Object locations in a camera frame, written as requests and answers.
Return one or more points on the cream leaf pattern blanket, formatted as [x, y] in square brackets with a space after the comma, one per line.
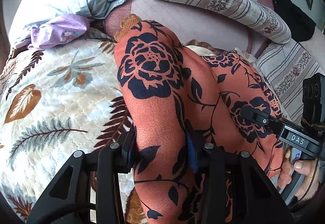
[56, 101]

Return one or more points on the striped beige flat pillow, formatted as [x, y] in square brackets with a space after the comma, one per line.
[284, 67]

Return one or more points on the black cloth on bed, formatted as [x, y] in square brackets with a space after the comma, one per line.
[302, 27]

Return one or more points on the person's right hand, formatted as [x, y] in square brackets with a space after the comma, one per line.
[309, 168]

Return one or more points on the purple floral garment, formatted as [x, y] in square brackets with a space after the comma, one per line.
[58, 31]

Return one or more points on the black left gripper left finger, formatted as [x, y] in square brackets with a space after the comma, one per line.
[85, 183]

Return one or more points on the orange black floral garment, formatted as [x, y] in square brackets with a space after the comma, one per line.
[174, 95]

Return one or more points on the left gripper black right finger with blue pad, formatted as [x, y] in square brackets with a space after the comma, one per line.
[235, 188]

